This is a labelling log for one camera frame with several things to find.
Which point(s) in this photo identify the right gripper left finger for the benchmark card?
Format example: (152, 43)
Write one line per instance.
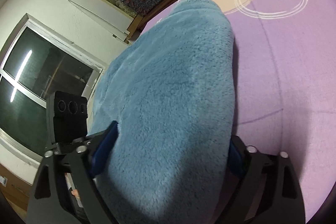
(51, 200)

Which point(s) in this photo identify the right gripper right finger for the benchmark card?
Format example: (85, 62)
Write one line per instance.
(260, 188)

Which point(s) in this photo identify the blue fleece jacket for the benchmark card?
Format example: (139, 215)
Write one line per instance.
(172, 95)

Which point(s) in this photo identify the person's left hand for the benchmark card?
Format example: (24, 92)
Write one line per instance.
(75, 193)

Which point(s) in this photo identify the white leaning board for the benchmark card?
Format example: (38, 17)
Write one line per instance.
(113, 19)

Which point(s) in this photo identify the purple printed bed sheet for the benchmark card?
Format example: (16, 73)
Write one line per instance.
(283, 69)

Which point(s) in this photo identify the window with white frame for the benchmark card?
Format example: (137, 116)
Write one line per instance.
(35, 62)

